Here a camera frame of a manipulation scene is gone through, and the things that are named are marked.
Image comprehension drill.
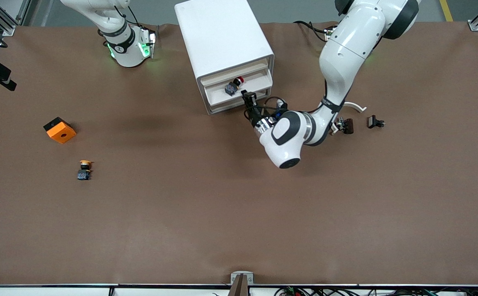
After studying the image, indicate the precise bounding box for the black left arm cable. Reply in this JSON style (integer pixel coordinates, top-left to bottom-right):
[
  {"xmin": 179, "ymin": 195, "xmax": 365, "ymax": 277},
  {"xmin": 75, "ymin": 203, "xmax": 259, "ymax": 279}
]
[{"xmin": 263, "ymin": 96, "xmax": 289, "ymax": 116}]

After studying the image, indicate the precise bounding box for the bottom edge camera mount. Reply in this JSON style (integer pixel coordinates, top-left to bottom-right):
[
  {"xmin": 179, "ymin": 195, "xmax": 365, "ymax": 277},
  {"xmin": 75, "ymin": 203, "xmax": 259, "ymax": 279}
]
[{"xmin": 230, "ymin": 271, "xmax": 254, "ymax": 296}]

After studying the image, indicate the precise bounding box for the black base cable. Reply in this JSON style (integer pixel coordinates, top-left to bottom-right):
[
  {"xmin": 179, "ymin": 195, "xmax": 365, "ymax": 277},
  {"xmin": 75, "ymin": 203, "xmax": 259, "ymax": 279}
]
[{"xmin": 293, "ymin": 20, "xmax": 330, "ymax": 44}]

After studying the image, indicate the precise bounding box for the yellow push button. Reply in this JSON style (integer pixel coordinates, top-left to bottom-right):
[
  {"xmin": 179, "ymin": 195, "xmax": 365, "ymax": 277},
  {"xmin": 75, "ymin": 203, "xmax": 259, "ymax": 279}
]
[{"xmin": 77, "ymin": 160, "xmax": 94, "ymax": 181}]

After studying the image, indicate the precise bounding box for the red push button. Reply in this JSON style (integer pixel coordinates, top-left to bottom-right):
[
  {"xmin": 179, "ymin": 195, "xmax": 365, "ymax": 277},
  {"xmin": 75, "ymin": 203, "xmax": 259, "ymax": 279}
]
[{"xmin": 224, "ymin": 76, "xmax": 246, "ymax": 96}]

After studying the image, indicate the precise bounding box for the brown table cover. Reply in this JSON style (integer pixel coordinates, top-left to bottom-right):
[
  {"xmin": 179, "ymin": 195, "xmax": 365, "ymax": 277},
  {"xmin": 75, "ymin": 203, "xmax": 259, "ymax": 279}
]
[{"xmin": 0, "ymin": 21, "xmax": 478, "ymax": 286}]

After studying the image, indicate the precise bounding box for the white curved plastic ring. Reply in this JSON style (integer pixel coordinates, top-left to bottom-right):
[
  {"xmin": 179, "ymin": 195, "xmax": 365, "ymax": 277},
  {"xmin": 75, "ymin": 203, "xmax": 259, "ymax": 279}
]
[{"xmin": 330, "ymin": 102, "xmax": 367, "ymax": 135}]

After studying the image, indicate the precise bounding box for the black cable bundle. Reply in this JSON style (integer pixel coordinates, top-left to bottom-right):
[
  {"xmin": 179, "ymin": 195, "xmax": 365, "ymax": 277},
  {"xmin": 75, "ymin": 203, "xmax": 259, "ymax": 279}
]
[{"xmin": 276, "ymin": 286, "xmax": 478, "ymax": 296}]

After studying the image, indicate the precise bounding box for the white table edge rail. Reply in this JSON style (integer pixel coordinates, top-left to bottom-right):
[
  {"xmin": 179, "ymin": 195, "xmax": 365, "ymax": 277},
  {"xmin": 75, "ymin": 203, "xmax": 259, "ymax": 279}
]
[{"xmin": 0, "ymin": 284, "xmax": 478, "ymax": 296}]

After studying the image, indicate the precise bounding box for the yellow floor tape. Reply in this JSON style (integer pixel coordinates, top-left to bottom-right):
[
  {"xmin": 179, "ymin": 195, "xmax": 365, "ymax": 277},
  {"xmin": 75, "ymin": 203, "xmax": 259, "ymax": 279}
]
[{"xmin": 439, "ymin": 0, "xmax": 455, "ymax": 22}]

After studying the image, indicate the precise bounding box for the brown black small component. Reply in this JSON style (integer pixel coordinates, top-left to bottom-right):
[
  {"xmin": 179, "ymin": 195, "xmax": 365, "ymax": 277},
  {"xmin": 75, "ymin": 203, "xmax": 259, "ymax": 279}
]
[{"xmin": 337, "ymin": 117, "xmax": 354, "ymax": 135}]

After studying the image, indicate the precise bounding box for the orange and black box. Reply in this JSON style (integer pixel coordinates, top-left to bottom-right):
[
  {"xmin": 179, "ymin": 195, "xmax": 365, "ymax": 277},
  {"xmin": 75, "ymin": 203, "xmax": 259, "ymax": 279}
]
[{"xmin": 43, "ymin": 117, "xmax": 77, "ymax": 144}]

